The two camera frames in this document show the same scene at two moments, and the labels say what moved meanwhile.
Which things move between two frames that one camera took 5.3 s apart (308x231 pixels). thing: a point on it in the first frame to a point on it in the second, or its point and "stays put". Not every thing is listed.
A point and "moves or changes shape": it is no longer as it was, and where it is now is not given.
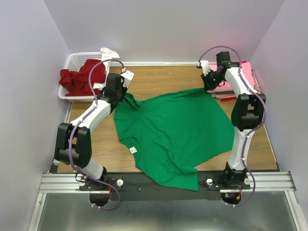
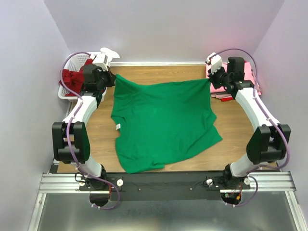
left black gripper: x=124 y=89 to x=110 y=76
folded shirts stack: x=225 y=91 stays put
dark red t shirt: x=76 y=83 stays put
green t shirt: x=171 y=135 moves or changes shape
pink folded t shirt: x=247 y=75 stays put
